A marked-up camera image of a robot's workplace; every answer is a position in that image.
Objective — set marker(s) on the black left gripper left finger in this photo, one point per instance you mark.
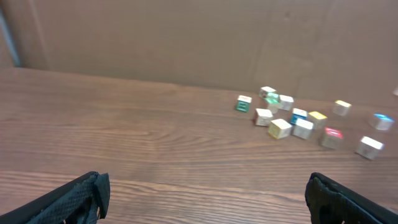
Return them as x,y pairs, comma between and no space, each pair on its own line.
84,200

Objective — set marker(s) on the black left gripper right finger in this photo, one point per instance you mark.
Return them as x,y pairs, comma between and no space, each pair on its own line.
330,202

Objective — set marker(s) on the red letter U block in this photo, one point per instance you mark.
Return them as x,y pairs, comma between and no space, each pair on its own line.
331,138

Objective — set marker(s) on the white red sided block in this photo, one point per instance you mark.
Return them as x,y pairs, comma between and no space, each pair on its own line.
369,148

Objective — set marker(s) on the white blue edged block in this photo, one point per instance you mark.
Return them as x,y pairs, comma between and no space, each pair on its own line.
303,128

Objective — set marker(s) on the yellow top centre block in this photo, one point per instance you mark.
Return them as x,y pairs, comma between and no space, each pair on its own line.
319,120

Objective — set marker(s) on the yellow letter S block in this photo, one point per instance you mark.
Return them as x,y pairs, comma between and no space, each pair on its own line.
279,128

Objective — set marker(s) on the yellow top far block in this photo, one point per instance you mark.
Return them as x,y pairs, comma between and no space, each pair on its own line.
341,108

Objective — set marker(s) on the blue sided white block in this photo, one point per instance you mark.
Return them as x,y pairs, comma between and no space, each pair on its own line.
298,114

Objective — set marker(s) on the blue letter P block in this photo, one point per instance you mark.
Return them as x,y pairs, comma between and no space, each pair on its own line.
381,122

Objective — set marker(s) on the white butterfly block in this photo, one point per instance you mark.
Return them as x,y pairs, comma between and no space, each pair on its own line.
262,117

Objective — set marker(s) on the white umbrella block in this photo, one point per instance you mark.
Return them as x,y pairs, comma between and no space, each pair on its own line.
285,102

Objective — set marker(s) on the green letter R block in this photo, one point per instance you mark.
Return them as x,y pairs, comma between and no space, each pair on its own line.
272,104

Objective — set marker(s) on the green letter L block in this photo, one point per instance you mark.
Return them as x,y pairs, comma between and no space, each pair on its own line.
273,95

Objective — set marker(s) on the top white ball block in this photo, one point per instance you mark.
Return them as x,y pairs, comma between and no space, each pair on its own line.
265,90

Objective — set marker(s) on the green letter B block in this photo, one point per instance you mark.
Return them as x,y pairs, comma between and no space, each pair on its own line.
243,103

